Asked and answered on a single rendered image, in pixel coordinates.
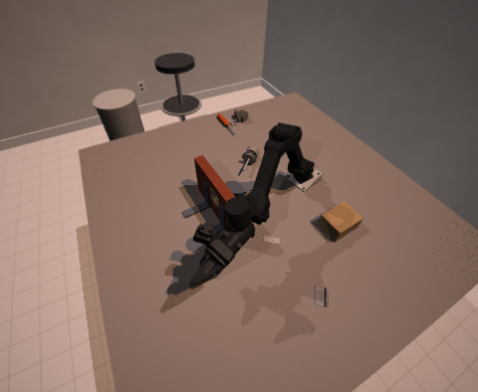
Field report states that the orange-handled screwdriver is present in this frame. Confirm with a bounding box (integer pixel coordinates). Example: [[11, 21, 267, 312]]
[[217, 113, 230, 127]]

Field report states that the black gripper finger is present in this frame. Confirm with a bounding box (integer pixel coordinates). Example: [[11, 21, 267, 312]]
[[189, 260, 218, 290], [191, 247, 226, 285]]

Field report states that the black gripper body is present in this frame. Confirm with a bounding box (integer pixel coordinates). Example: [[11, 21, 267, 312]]
[[207, 230, 244, 266]]

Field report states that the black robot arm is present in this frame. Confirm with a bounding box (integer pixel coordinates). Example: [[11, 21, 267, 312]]
[[193, 122, 314, 246]]

